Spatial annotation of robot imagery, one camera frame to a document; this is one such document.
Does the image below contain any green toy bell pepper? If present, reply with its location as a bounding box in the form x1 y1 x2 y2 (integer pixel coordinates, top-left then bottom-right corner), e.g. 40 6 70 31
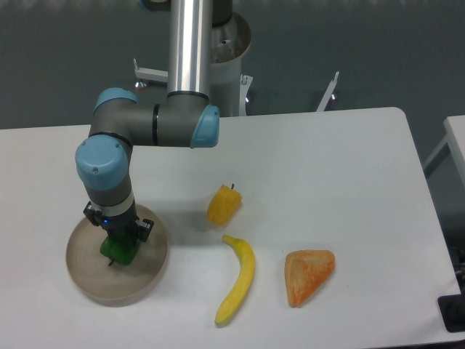
100 236 140 266

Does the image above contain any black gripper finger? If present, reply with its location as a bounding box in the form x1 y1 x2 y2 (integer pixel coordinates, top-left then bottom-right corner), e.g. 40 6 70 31
133 219 154 242
83 201 102 227

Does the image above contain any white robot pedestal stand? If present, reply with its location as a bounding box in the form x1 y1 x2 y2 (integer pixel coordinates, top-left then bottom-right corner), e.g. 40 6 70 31
131 10 341 119

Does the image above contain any yellow toy bell pepper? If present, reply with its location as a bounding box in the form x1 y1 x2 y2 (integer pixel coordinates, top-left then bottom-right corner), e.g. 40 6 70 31
206 183 243 228

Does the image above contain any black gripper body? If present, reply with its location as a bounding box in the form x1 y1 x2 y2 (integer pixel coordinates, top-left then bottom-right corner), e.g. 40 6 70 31
94 204 139 239

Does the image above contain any black device at table edge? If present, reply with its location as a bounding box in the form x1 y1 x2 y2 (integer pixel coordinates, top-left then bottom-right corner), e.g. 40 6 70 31
437 294 464 333

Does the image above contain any beige round plate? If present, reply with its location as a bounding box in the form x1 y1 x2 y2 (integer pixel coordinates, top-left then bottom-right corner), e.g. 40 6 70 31
65 204 169 307

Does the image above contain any orange triangular toy bread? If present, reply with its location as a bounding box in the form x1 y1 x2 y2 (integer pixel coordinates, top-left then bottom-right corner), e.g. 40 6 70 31
284 249 336 308

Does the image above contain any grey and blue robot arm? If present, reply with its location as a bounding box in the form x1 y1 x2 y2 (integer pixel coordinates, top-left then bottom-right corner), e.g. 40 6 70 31
75 1 233 241

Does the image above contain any yellow toy banana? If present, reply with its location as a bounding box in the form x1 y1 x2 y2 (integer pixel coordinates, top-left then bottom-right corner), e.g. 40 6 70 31
214 235 256 327

